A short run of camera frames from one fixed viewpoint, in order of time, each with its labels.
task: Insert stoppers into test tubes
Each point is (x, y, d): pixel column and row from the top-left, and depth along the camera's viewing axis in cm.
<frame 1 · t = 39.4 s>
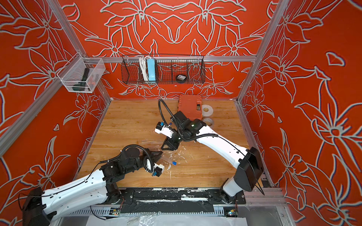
left hand: (159, 148, 74), fingers closed
right hand: (161, 145, 71), fingers open
orange tool case: (190, 105, 111), point 6 cm above the table
white tape roll: (207, 110, 113), point 2 cm above the table
blue stopper: (174, 163, 70), point 17 cm above the table

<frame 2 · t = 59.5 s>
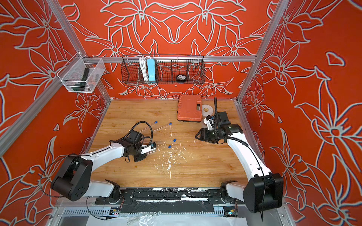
left hand: (144, 151, 90), fingers closed
right hand: (196, 136, 77), fingers open
glass test tube: (160, 128, 103), on the table
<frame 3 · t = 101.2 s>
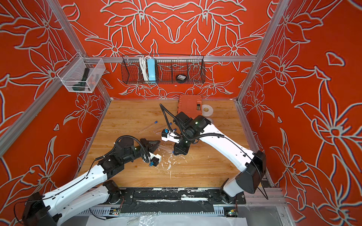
left hand: (157, 138, 74), fingers closed
right hand: (172, 151, 69), fingers closed
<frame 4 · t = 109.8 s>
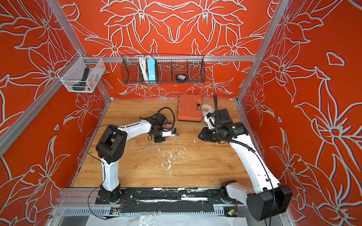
left hand: (163, 136, 97), fingers closed
right hand: (197, 136, 73), fingers open
glass test tube 2: (148, 147, 94), on the table
